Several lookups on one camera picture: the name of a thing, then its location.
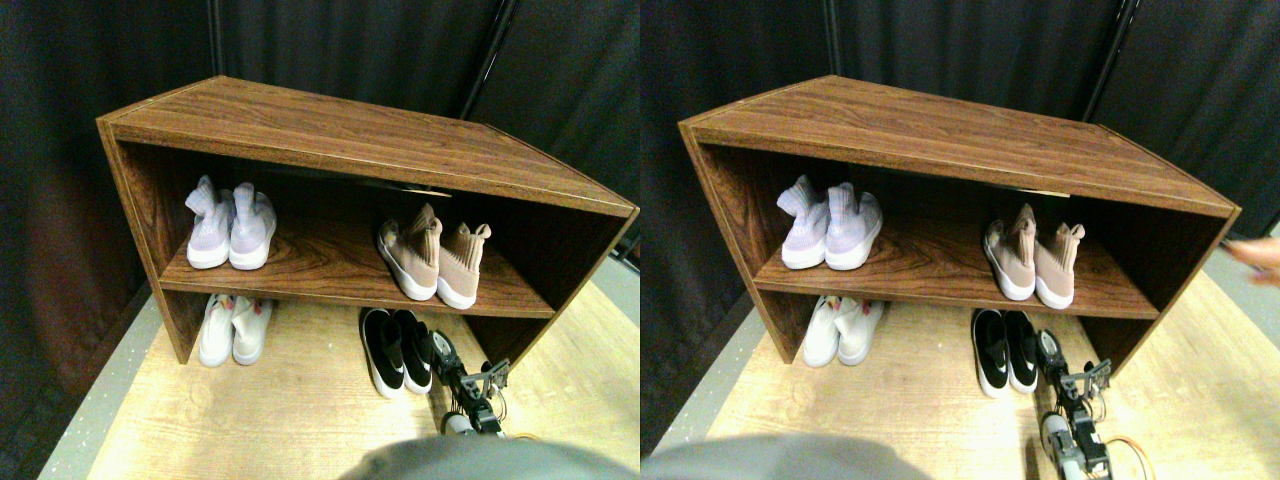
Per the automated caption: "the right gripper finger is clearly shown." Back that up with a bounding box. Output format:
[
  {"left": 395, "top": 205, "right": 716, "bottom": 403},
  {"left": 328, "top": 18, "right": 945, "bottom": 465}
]
[
  {"left": 1034, "top": 327, "right": 1071, "bottom": 379},
  {"left": 431, "top": 329, "right": 464, "bottom": 379}
]

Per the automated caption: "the person's hand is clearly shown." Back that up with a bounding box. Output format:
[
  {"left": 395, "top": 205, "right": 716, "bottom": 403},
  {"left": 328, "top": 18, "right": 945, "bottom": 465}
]
[{"left": 1225, "top": 238, "right": 1280, "bottom": 288}]

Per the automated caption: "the pale purple shoe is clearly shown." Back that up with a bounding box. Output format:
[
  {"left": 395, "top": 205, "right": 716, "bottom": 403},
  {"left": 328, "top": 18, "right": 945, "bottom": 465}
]
[
  {"left": 824, "top": 182, "right": 884, "bottom": 271},
  {"left": 186, "top": 176, "right": 236, "bottom": 270},
  {"left": 229, "top": 182, "right": 278, "bottom": 271},
  {"left": 777, "top": 176, "right": 831, "bottom": 270}
]

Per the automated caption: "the brown shoe rack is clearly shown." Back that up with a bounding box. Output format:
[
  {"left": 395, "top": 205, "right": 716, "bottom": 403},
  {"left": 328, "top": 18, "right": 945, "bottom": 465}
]
[
  {"left": 96, "top": 76, "right": 640, "bottom": 369},
  {"left": 678, "top": 75, "right": 1242, "bottom": 376}
]

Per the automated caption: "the black curtain stand pole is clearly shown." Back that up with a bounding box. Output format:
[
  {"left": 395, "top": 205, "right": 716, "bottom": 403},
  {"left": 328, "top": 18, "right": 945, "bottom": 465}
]
[
  {"left": 822, "top": 0, "right": 842, "bottom": 79},
  {"left": 1080, "top": 0, "right": 1143, "bottom": 123},
  {"left": 460, "top": 0, "right": 521, "bottom": 119},
  {"left": 208, "top": 0, "right": 225, "bottom": 81}
]

